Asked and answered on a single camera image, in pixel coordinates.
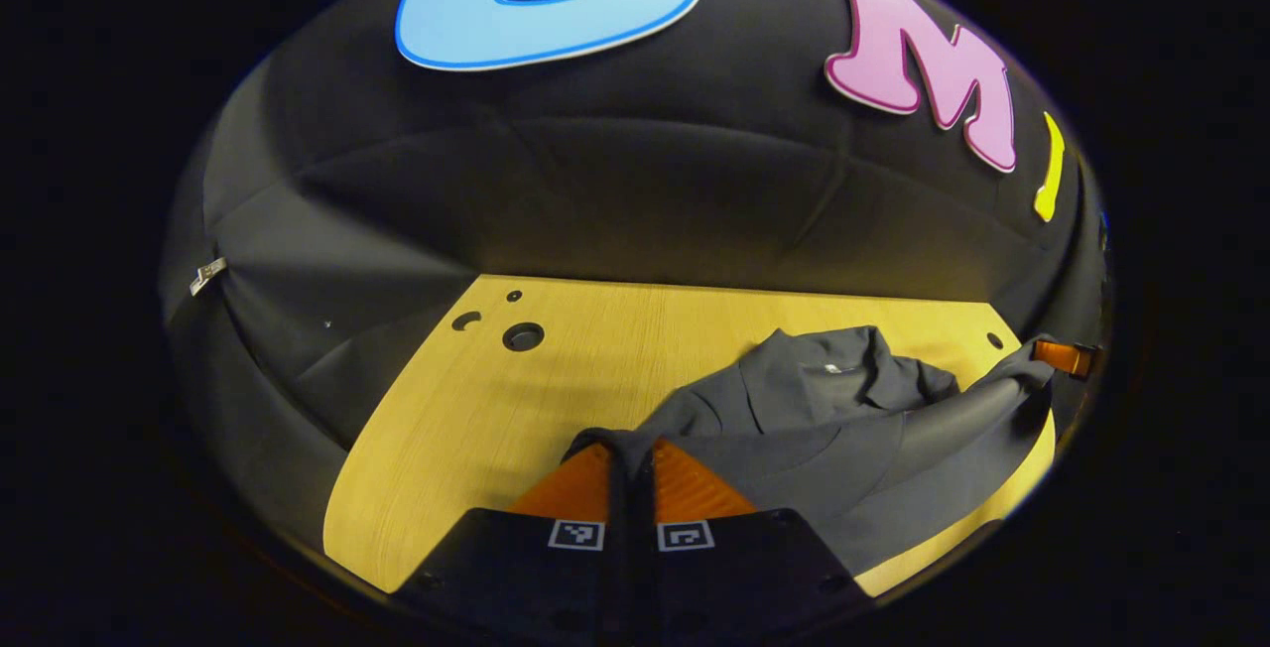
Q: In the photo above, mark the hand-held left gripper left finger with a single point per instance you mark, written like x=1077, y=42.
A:
x=617, y=578

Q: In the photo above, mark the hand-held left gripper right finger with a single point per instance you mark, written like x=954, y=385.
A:
x=645, y=578

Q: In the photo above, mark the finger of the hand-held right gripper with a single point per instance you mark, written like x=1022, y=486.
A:
x=1064, y=358

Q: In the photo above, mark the grey collared shirt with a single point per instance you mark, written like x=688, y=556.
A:
x=843, y=429

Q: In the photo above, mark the black backdrop cloth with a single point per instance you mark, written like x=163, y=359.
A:
x=595, y=181

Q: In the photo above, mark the small silver backdrop clip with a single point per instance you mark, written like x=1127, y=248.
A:
x=206, y=276

